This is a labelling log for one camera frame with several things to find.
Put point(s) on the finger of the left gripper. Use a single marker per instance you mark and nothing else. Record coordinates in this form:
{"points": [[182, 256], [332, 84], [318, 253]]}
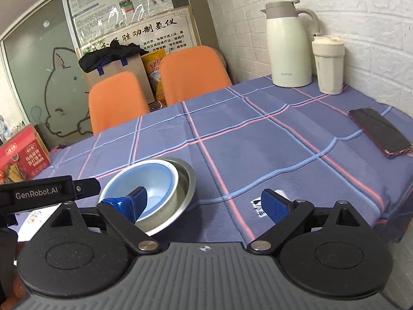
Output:
{"points": [[121, 204]]}

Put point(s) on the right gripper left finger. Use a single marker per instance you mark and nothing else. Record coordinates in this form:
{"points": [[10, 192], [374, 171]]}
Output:
{"points": [[109, 227]]}

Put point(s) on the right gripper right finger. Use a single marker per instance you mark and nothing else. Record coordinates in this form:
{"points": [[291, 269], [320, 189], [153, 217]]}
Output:
{"points": [[292, 219]]}

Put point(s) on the white floral plate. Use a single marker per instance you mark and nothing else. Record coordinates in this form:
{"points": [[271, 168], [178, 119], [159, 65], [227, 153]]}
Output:
{"points": [[34, 222]]}

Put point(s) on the blue plastic bowl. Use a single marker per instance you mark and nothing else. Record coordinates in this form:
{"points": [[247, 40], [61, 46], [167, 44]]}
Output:
{"points": [[122, 185]]}

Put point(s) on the stainless steel bowl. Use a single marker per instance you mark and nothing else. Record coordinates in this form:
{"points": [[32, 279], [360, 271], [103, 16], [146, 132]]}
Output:
{"points": [[184, 195]]}

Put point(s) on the person's hand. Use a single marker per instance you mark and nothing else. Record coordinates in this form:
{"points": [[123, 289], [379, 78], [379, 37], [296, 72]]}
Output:
{"points": [[18, 293]]}

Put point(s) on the playing card near edge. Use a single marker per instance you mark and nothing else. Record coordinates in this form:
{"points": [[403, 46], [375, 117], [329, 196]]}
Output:
{"points": [[259, 208]]}

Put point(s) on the red cracker box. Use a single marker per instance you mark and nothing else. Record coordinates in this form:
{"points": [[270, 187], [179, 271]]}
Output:
{"points": [[23, 157]]}

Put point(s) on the blue plaid tablecloth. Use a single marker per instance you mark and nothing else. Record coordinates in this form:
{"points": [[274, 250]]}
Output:
{"points": [[252, 136]]}

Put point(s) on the left orange chair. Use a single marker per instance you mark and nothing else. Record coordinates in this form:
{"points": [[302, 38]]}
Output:
{"points": [[115, 101]]}

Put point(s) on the orange chair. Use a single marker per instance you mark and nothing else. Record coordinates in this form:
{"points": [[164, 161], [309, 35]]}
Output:
{"points": [[115, 101], [192, 72]]}

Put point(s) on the black smartphone red case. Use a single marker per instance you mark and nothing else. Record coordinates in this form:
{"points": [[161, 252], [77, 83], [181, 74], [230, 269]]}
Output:
{"points": [[381, 131]]}

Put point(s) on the brown paper bag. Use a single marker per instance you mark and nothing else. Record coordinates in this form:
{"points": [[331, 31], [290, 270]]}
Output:
{"points": [[132, 64]]}

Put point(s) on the yellow snack package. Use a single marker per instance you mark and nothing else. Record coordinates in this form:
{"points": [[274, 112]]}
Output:
{"points": [[151, 63]]}

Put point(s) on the right orange chair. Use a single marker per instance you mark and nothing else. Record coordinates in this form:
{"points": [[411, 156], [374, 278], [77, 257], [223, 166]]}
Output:
{"points": [[192, 72]]}

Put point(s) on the black cloth on bag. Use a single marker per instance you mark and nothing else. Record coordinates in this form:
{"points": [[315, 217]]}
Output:
{"points": [[115, 51]]}

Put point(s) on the cream travel cup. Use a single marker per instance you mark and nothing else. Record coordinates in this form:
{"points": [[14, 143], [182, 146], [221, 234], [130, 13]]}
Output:
{"points": [[329, 52]]}

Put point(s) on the cream thermos jug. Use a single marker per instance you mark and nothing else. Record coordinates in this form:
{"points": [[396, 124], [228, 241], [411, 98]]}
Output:
{"points": [[288, 44]]}

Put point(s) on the white poster with characters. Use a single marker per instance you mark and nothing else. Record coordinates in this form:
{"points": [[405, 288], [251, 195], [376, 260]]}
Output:
{"points": [[171, 31]]}

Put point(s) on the green white wall poster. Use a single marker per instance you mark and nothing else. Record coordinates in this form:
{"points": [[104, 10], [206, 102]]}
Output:
{"points": [[93, 19]]}

